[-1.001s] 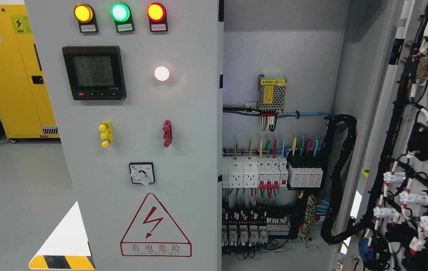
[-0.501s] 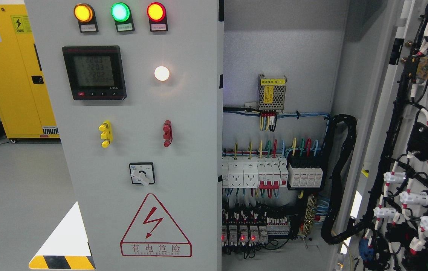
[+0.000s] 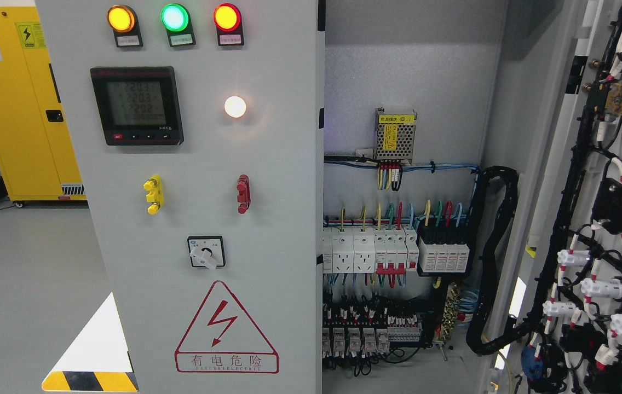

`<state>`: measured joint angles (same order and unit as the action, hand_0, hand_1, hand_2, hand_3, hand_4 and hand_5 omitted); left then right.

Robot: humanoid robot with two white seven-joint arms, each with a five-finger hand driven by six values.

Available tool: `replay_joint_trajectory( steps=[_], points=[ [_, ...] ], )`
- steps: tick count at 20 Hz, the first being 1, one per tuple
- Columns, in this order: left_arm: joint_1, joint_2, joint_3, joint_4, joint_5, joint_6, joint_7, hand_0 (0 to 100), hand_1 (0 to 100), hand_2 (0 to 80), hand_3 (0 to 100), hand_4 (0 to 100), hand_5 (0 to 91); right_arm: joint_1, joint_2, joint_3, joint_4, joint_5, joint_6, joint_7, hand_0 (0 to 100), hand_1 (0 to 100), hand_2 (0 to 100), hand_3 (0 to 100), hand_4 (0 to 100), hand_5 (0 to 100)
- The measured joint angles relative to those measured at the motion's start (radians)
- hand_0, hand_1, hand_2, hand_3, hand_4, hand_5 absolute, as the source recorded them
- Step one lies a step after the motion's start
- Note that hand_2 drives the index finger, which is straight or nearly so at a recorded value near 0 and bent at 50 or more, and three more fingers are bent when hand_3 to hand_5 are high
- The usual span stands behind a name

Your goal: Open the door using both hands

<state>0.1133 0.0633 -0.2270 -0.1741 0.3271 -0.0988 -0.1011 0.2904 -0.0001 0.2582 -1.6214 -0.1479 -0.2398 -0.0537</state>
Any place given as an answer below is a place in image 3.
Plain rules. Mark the grey cabinet door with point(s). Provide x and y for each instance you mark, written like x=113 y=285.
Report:
x=572 y=335
x=271 y=249

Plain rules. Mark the red indicator lamp left door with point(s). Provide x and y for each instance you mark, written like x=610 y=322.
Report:
x=229 y=25

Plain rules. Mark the green indicator lamp left door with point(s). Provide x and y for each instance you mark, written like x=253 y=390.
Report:
x=177 y=23

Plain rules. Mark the yellow indicator lamp left door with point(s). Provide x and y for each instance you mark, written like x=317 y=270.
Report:
x=125 y=25

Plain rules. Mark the white socket breaker row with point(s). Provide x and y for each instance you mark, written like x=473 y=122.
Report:
x=358 y=251

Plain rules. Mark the metal mesh power supply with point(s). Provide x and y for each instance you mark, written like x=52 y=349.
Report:
x=395 y=130

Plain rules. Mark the white glowing indicator lamp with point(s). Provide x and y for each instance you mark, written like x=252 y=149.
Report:
x=235 y=107

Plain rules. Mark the lower relay terminal row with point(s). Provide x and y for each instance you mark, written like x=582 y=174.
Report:
x=355 y=329

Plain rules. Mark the black surge protector module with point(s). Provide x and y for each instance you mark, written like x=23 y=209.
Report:
x=443 y=250

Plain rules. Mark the red electric danger sticker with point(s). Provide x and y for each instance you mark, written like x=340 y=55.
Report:
x=223 y=338

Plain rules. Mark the black digital power meter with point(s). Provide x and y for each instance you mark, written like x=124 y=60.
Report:
x=138 y=106

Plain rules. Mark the yellow safety cabinet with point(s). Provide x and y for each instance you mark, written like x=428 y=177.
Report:
x=37 y=160

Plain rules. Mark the red terminal post block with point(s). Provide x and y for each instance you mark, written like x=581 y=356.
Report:
x=244 y=195

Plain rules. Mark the yellow terminal post block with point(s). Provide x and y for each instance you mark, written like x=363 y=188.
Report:
x=154 y=196

